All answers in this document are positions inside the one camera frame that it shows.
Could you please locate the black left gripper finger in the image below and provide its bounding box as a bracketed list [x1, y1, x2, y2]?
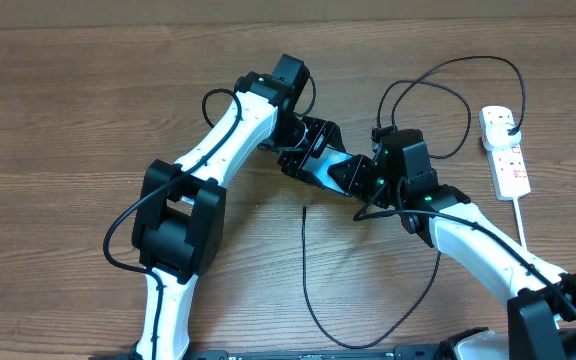
[278, 151, 325, 189]
[301, 117, 345, 153]

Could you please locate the blue Samsung Galaxy smartphone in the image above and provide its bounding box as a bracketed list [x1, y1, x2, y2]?
[303, 147, 352, 196]

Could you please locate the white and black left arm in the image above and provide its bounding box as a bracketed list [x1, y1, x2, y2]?
[129, 54, 349, 359]

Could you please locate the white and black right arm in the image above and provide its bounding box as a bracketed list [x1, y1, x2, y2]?
[327, 130, 576, 359]

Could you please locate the white charger plug adapter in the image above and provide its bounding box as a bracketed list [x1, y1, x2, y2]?
[482, 122, 522, 151]

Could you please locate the white power strip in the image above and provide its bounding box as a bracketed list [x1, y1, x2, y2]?
[478, 104, 532, 202]

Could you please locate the black USB charging cable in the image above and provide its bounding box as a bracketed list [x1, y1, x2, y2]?
[300, 55, 527, 351]

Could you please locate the white power strip cord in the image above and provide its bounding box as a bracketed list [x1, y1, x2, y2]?
[511, 197, 528, 250]

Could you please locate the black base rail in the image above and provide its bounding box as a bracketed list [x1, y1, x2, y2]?
[87, 342, 469, 360]

